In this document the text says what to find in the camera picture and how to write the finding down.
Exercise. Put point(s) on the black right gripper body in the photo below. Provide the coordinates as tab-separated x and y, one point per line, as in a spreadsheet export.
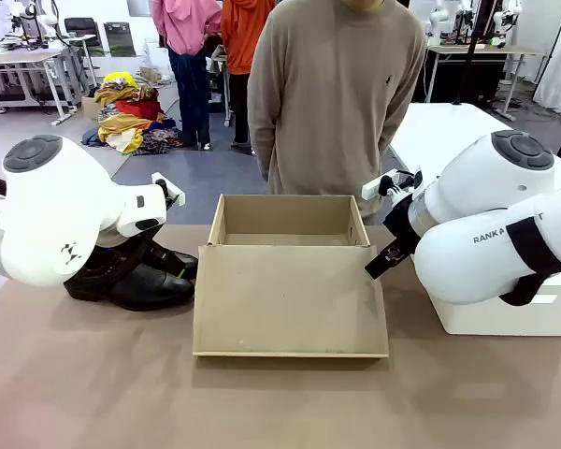
402	224

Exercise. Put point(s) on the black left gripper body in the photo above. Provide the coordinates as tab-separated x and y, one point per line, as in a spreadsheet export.
139	250

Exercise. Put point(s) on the black leather buckle shoe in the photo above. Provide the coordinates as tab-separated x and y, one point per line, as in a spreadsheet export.
187	262
135	290

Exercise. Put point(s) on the brown cardboard shoe box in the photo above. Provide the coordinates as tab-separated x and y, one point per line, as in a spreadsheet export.
285	299

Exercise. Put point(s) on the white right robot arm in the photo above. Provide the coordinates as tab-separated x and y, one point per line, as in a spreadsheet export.
486	196

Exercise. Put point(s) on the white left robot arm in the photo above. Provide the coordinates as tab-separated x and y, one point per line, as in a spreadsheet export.
51	210

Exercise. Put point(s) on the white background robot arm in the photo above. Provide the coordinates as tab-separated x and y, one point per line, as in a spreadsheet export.
507	21
437	21

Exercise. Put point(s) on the small cardboard floor box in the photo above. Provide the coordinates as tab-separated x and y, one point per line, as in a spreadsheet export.
90	110

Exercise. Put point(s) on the white plastic storage bin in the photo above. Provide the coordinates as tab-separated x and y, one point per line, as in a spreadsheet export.
495	318

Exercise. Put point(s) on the colourful pile of clothes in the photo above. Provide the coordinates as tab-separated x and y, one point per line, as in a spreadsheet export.
131	121

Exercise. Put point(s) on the person in beige sweater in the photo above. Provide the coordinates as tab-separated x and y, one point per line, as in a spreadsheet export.
332	103

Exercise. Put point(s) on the black tripod pole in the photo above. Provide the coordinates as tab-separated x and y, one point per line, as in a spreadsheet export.
470	56

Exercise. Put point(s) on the wooden top background table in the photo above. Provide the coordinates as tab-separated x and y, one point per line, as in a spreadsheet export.
477	50

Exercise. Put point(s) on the person in pink hoodie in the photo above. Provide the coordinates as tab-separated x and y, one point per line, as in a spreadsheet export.
189	56

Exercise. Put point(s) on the grey background desk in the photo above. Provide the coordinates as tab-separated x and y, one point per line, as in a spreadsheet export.
23	70

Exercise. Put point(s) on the black office chair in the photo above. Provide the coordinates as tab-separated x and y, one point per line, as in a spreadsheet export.
81	30

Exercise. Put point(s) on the person in orange hoodie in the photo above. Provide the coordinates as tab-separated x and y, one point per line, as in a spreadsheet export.
243	47

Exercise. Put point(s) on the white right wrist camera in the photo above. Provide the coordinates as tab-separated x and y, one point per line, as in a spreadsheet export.
388	182

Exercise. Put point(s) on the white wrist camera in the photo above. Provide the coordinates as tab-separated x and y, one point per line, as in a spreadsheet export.
170	189
388	182

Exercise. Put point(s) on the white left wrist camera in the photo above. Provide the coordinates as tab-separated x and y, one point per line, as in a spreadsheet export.
170	189

